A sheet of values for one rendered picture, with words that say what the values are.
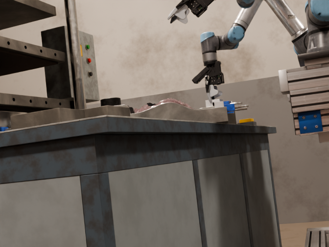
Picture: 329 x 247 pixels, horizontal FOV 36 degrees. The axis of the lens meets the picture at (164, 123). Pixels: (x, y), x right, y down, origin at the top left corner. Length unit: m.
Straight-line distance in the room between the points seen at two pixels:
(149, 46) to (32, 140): 3.73
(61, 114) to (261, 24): 3.46
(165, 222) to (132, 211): 0.20
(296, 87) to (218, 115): 0.39
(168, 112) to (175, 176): 0.38
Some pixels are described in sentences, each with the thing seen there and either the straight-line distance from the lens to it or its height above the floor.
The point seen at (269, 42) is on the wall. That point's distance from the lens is 4.66.
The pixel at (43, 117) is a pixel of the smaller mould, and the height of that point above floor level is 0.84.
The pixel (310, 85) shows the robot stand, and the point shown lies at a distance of 2.11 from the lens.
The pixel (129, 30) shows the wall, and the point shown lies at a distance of 5.00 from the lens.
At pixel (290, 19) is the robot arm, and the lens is 2.78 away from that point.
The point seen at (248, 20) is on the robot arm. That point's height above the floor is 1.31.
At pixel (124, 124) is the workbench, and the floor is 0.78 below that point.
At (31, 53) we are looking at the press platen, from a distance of 2.44.
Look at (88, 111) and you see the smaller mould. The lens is 1.58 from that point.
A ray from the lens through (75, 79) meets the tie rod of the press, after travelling 2.62.
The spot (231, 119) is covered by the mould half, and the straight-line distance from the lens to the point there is 2.36.
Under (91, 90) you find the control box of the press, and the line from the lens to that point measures 2.95.
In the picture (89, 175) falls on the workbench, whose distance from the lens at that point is 1.18.
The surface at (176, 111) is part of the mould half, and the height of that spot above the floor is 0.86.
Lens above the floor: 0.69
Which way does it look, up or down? 4 degrees up
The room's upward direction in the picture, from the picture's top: 6 degrees counter-clockwise
